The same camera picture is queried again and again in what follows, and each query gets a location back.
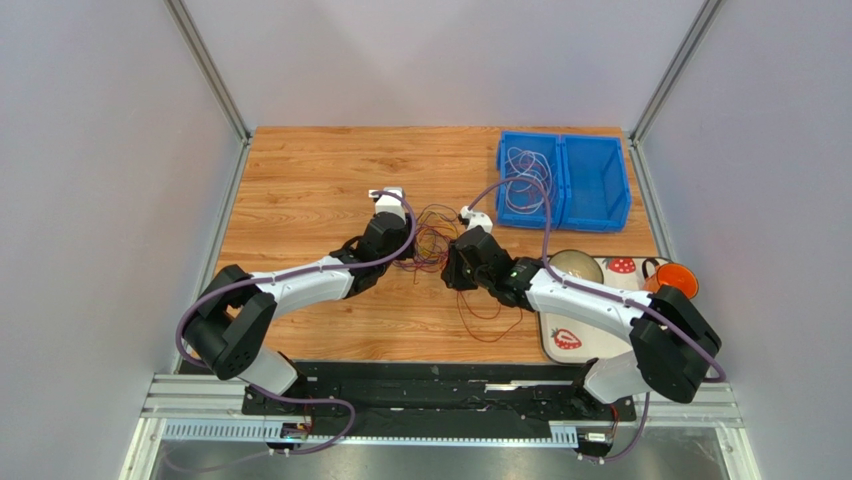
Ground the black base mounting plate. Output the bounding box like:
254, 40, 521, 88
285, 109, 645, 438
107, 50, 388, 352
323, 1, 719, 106
240, 361, 637, 441

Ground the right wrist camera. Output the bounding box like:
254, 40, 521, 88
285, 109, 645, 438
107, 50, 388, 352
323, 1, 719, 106
458, 206, 494, 233

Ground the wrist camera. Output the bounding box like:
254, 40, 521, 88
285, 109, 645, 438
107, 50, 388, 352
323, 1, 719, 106
458, 206, 494, 233
368, 187, 408, 220

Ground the aluminium corner post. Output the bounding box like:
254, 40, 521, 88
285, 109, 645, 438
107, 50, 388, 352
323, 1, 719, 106
630, 0, 726, 144
164, 0, 252, 145

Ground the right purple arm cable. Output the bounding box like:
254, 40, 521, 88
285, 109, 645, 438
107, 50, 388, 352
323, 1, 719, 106
467, 175, 728, 464

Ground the strawberry print tray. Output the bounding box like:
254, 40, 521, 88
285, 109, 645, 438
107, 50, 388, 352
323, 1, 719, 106
538, 256, 669, 364

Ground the blue plastic bin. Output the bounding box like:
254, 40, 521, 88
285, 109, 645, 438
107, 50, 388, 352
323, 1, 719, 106
495, 131, 632, 233

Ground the orange plastic cup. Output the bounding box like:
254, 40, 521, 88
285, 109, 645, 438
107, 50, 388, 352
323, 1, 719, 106
641, 258, 700, 299

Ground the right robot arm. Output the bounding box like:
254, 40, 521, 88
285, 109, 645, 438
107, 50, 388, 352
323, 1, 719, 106
441, 227, 726, 404

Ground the left aluminium corner post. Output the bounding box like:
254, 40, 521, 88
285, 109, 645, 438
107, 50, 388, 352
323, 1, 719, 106
164, 0, 252, 145

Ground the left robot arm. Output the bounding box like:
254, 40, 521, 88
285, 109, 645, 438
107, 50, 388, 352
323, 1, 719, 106
177, 212, 412, 395

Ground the blue cable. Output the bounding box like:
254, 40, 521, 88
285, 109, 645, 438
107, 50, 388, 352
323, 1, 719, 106
399, 202, 461, 268

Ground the aluminium frame rail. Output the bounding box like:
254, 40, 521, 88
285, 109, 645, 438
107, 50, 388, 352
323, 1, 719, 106
141, 375, 744, 448

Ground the white cable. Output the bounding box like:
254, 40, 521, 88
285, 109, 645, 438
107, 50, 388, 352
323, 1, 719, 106
505, 147, 557, 211
502, 147, 557, 213

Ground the beige bowl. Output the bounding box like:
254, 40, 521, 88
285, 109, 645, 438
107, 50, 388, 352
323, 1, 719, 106
549, 249, 604, 284

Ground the yellow cable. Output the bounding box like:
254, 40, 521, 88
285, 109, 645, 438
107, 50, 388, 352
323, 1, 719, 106
419, 211, 467, 264

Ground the red cable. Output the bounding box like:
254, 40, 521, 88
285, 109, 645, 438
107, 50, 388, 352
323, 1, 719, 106
392, 226, 525, 344

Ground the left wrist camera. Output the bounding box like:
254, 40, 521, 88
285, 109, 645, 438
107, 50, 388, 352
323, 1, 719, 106
368, 187, 408, 220

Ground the right aluminium corner post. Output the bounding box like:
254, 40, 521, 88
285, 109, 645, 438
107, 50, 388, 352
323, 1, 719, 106
630, 0, 726, 144

